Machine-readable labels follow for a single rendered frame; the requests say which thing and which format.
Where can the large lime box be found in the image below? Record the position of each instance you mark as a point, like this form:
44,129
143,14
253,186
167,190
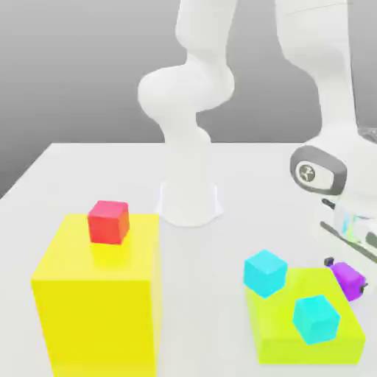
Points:
279,332

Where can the small red cube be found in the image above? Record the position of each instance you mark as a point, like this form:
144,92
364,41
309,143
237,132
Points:
107,223

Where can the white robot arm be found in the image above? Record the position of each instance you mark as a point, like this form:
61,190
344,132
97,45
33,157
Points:
182,97

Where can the small purple cube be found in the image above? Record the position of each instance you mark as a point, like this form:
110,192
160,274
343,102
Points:
347,279

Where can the large yellow box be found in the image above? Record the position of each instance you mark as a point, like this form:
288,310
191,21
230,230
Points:
94,309

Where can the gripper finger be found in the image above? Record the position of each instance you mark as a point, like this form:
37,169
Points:
329,261
364,288

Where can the small cyan cube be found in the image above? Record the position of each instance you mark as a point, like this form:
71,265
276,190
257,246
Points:
316,319
265,272

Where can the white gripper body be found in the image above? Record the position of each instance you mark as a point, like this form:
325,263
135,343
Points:
358,256

